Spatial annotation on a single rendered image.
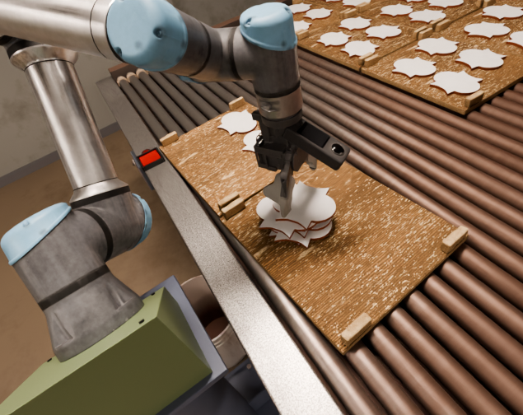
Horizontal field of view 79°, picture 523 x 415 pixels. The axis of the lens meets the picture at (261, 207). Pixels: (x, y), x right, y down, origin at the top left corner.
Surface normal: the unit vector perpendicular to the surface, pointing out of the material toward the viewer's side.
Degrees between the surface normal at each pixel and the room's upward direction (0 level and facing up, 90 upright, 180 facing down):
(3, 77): 90
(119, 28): 57
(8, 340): 0
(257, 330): 0
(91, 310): 32
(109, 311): 38
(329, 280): 0
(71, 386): 90
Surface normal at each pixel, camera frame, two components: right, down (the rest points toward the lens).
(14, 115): 0.55, 0.54
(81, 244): 0.84, -0.44
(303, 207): -0.18, -0.66
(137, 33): -0.33, 0.26
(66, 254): 0.65, -0.33
